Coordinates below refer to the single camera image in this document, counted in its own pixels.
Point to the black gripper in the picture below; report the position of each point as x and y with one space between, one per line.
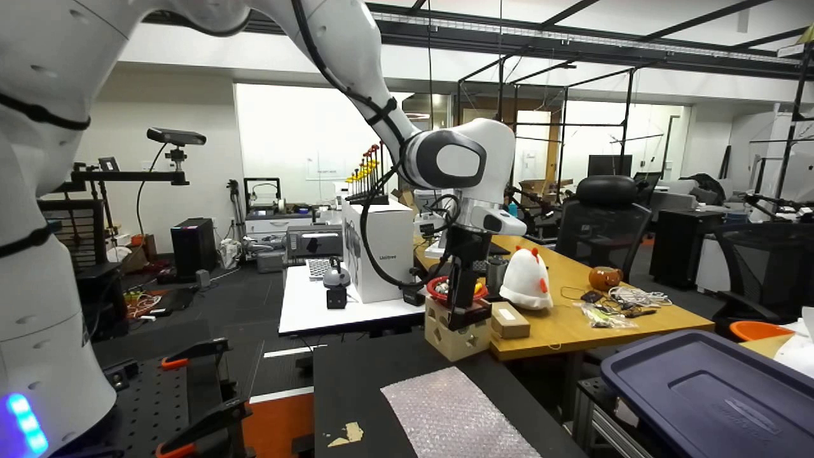
467 249

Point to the bubble wrap sheet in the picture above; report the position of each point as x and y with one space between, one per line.
449 421

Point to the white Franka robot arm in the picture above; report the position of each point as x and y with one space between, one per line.
51 320

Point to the red bowl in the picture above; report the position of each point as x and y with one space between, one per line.
434 292

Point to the wooden shape sorter box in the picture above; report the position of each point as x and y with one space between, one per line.
458 343

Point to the small rectangular box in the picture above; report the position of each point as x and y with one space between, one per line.
510 320

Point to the white helmet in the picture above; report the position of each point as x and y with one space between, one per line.
526 281

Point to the large white box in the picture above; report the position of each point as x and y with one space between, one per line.
391 255

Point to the wooden desk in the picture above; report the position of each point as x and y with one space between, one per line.
551 327

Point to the black joystick device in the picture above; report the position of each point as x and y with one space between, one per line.
338 292

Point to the orange ball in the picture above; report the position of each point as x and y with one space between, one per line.
606 277

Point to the black office chair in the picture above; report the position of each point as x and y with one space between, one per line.
602 225

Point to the white table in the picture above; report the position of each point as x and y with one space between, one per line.
306 308

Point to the pile of snack wrappers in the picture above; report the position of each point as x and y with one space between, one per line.
624 306

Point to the grey Unitree device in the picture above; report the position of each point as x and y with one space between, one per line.
313 243

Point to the tan tape scrap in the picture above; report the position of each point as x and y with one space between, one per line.
346 436

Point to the black monitor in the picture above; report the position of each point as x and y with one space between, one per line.
608 166

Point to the black cabinet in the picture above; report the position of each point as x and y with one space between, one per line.
677 244

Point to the black framed screen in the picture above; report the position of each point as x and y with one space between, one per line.
262 194

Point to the dark blue bin lid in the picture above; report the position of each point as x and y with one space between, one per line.
714 397

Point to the black clamp orange grip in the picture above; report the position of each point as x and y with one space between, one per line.
199 348
213 421

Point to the black computer tower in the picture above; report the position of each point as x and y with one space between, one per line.
195 246

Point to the orange bowl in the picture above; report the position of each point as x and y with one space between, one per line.
760 329

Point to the black mesh chair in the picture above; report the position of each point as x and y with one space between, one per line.
766 268

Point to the black perforated breadboard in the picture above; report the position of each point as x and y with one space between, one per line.
154 397

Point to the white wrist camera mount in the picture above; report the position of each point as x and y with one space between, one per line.
508 225

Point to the black overhead frame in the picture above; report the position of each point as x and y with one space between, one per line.
594 45

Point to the black camera on stand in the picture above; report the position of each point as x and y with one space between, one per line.
176 135

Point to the black camera stand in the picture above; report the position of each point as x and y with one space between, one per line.
128 175

